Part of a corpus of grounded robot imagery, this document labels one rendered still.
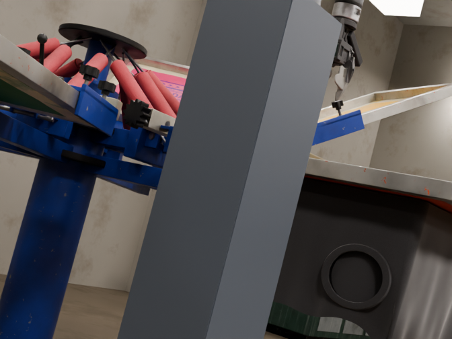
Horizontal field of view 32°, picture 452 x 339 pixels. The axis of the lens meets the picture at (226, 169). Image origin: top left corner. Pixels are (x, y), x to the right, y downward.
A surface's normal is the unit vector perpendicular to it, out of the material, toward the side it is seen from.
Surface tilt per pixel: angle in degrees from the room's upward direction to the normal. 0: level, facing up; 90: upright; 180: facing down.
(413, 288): 92
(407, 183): 90
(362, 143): 90
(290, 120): 90
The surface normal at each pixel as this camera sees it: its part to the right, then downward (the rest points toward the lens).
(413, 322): 0.69, 0.22
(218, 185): -0.55, -0.22
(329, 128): 0.40, 0.03
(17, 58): 0.96, 0.24
